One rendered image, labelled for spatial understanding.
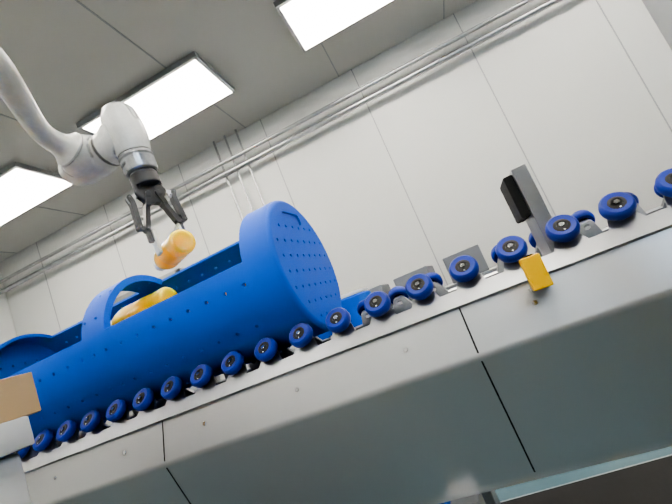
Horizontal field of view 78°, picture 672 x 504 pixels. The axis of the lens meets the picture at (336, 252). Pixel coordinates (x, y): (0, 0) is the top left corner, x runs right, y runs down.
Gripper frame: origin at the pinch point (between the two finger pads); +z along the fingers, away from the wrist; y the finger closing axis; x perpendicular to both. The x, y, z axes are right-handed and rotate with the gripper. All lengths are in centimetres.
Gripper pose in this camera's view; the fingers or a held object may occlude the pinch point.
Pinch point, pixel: (169, 241)
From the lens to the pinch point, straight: 120.4
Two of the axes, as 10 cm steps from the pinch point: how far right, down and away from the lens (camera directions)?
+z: 4.0, 9.1, -0.9
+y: -6.8, 2.3, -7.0
